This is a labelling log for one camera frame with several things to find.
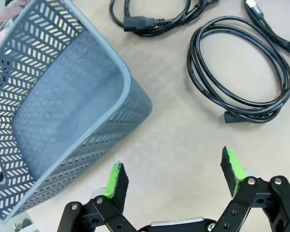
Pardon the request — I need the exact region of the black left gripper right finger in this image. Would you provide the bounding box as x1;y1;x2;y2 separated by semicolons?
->
215;146;290;232

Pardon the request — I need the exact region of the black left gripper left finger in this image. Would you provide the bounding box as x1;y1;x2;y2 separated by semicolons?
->
57;162;139;232

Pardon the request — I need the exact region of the black power cable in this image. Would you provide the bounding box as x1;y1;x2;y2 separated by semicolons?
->
109;0;219;37

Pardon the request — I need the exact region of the black USB cable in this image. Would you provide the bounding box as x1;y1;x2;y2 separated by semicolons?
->
244;0;290;55

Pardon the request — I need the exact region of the grey-blue plastic basket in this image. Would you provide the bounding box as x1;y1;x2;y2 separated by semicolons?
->
0;0;153;224

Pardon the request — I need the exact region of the red checked clothes pile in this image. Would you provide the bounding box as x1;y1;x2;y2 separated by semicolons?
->
0;0;32;32

